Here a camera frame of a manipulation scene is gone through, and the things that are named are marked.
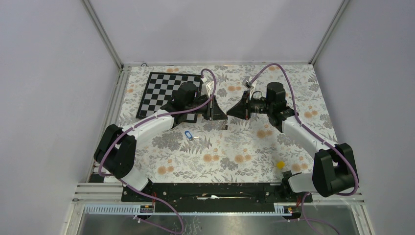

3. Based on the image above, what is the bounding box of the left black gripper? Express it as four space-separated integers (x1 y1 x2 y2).
185 94 228 121

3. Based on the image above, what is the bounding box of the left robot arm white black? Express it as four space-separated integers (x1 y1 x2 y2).
93 81 227 201

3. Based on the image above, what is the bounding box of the white slotted cable duct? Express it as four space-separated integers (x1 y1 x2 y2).
84 201 293 216

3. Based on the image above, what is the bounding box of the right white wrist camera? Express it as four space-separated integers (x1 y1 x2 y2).
242 76 256 95

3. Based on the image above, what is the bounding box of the yellow small cube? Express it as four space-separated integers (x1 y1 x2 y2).
276 161 285 170

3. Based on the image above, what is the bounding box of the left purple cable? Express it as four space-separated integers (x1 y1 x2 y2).
97 68 218 234

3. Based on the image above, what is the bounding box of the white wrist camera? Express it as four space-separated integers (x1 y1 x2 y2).
201 78 215 98
242 76 256 95

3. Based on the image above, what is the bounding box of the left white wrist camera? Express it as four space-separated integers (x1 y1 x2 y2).
201 78 215 98

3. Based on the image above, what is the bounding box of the black white chessboard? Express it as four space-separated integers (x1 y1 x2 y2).
136 72 202 119

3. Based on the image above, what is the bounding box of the blue tag key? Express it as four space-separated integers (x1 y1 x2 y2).
184 131 200 141

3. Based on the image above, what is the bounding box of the floral patterned mat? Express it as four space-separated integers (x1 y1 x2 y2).
135 64 337 183

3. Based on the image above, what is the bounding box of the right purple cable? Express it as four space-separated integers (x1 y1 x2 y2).
248 63 360 234

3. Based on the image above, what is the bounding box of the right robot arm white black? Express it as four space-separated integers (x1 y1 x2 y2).
227 82 358 202

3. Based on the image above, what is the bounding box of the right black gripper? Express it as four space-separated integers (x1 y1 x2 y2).
227 91 273 121

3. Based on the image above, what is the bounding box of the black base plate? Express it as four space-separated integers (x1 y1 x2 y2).
121 183 303 209

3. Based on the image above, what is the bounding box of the metal keyring with keys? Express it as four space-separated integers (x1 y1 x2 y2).
221 120 228 130

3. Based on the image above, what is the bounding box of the purple cable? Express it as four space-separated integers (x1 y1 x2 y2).
248 63 360 234
97 68 218 234

